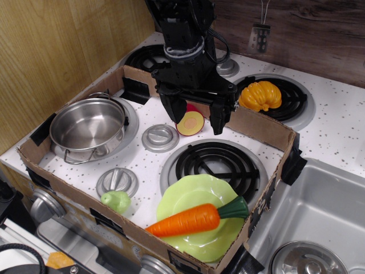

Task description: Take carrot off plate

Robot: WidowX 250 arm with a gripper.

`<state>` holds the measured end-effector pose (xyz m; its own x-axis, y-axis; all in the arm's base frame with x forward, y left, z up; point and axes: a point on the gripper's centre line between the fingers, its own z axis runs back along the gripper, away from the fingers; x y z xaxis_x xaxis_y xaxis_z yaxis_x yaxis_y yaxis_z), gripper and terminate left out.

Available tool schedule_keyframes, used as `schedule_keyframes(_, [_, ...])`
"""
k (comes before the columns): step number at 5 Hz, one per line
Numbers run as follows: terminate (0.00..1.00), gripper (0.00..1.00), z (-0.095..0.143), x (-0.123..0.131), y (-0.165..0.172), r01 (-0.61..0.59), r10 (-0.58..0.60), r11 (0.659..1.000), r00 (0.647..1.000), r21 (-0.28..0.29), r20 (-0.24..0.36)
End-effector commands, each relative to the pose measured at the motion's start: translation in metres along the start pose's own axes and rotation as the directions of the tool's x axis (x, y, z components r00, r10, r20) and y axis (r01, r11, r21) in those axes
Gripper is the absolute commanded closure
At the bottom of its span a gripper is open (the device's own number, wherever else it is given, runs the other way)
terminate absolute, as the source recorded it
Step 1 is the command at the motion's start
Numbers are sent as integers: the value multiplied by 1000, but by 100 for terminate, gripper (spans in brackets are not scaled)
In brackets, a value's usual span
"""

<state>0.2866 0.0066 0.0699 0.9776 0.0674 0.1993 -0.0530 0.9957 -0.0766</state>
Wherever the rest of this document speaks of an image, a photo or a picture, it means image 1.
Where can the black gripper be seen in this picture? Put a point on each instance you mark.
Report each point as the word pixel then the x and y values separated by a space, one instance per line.
pixel 196 79

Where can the red yellow toy fruit half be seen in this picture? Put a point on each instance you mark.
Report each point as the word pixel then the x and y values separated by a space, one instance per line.
pixel 191 123

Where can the silver stove knob back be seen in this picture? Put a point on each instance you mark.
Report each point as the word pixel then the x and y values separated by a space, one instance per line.
pixel 228 69

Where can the orange toy carrot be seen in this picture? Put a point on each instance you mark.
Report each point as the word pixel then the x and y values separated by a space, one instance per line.
pixel 201 218

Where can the silver oven dial left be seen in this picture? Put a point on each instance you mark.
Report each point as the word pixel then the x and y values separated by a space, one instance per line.
pixel 45 207

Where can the hanging metal spatula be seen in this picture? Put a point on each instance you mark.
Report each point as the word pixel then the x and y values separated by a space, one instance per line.
pixel 260 32

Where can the light green plastic plate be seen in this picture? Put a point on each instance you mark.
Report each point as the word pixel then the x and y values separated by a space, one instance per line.
pixel 193 190

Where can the black front right burner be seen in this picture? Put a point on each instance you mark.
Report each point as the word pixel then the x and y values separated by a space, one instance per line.
pixel 222 159

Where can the brown cardboard fence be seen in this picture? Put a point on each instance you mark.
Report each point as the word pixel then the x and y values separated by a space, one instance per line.
pixel 246 128

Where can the silver oven dial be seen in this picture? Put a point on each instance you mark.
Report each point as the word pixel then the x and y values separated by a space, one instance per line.
pixel 151 265
pixel 45 207

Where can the light green toy pear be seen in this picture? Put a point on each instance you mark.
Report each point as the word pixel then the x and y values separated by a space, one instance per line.
pixel 119 201

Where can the silver oven dial front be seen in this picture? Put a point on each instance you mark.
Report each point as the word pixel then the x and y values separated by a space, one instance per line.
pixel 151 265

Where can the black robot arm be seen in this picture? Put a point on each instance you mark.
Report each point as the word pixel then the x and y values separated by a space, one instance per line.
pixel 186 27

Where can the black burner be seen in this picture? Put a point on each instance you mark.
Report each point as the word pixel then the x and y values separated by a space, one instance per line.
pixel 147 58
pixel 297 109
pixel 222 159

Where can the grey toy sink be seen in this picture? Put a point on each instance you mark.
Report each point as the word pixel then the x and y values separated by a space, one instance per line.
pixel 325 205

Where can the stainless steel pot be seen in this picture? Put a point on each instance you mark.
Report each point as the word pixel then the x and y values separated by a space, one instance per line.
pixel 89 129

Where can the black back right burner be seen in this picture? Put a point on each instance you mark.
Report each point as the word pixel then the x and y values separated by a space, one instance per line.
pixel 297 109

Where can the black back left burner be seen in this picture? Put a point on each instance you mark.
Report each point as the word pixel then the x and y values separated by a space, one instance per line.
pixel 147 58

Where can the yellow toy pumpkin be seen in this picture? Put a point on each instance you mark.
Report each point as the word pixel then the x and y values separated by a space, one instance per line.
pixel 261 96

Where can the silver stove knob centre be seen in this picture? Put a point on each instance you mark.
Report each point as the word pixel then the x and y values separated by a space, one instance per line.
pixel 160 138

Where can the silver stove knob front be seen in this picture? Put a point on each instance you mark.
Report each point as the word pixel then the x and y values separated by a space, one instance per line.
pixel 118 179

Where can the silver pot lid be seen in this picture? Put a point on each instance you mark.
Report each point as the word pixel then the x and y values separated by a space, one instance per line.
pixel 305 257

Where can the silver stove knob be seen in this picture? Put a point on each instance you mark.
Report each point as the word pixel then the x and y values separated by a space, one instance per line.
pixel 118 179
pixel 160 138
pixel 228 69

